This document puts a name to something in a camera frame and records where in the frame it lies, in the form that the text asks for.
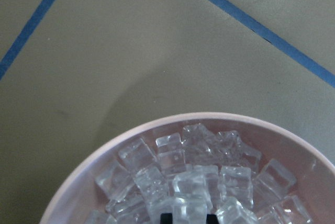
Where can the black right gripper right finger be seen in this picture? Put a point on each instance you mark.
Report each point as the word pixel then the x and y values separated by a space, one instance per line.
pixel 211 219

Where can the pile of clear ice cubes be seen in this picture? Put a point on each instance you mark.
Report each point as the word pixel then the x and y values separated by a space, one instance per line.
pixel 194 173

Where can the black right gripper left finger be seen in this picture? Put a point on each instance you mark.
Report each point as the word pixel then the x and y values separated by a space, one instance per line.
pixel 166 218

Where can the pink plastic bowl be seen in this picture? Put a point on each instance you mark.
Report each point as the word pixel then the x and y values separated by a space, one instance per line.
pixel 78 194

